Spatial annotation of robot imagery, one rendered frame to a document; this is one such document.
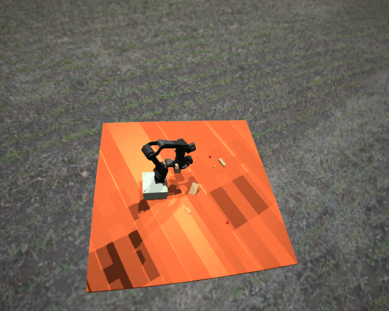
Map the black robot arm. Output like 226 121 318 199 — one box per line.
141 139 196 184

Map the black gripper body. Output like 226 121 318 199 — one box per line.
165 155 193 168

